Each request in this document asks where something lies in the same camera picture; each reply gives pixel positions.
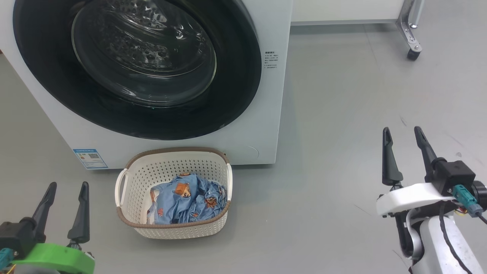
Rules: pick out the blue energy label sticker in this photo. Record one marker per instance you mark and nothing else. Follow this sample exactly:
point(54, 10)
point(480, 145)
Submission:
point(90, 158)

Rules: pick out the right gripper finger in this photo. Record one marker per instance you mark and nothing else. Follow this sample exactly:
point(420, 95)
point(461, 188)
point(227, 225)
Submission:
point(390, 167)
point(424, 148)

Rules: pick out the grey metal stand leg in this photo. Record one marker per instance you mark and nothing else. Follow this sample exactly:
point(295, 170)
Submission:
point(409, 30)

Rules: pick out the black caster wheel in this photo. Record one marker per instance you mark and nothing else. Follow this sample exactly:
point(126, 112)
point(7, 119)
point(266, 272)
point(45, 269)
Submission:
point(413, 54)

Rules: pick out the white front-load washing machine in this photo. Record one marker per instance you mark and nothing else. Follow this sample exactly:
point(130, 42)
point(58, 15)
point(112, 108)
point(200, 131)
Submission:
point(266, 114)

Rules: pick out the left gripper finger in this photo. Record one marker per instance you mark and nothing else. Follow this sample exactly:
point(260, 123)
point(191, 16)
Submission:
point(45, 205)
point(81, 220)

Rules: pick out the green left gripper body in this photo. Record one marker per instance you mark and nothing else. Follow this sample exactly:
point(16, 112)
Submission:
point(57, 257)

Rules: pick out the white board panel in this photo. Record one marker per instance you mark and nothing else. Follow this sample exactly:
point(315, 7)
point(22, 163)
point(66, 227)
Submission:
point(342, 9)

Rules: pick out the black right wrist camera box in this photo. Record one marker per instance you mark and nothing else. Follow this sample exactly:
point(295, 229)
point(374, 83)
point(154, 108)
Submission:
point(454, 175)

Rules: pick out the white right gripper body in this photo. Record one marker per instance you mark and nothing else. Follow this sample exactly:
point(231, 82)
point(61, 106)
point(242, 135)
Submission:
point(411, 198)

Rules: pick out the small printed text label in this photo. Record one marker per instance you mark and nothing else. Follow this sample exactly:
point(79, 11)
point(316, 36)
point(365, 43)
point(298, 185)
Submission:
point(271, 60)

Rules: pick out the white perforated basket brown rim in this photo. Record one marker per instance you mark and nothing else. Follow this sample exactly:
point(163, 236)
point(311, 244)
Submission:
point(167, 163)

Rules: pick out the blue bear-print garment white trim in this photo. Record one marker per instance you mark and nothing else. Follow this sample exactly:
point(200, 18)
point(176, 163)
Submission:
point(167, 201)

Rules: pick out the black round glass washer door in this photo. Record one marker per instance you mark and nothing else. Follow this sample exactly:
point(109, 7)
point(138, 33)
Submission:
point(236, 95)

